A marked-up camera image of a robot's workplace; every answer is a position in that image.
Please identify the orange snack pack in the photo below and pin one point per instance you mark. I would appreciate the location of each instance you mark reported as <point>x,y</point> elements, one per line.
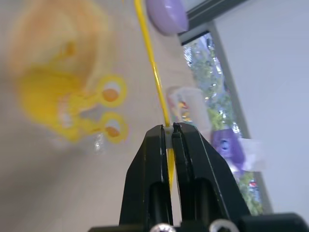
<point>48,31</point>

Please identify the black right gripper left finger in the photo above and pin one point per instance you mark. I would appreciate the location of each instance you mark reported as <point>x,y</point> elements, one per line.
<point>144,183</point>

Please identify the purple rounded snack pack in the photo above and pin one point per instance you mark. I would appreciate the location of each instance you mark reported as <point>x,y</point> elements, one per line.
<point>169,17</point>

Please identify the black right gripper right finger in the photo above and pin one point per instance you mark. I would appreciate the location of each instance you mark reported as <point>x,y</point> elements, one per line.
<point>207,183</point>

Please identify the grey window frame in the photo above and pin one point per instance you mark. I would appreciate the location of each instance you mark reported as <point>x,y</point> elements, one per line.
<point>224,62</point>

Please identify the white red snack pack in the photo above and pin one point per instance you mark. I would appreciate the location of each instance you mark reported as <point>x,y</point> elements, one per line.
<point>188,106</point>

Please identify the clear plastic bag yellow zip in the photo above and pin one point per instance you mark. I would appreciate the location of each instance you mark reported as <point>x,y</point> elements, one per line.
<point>48,101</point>

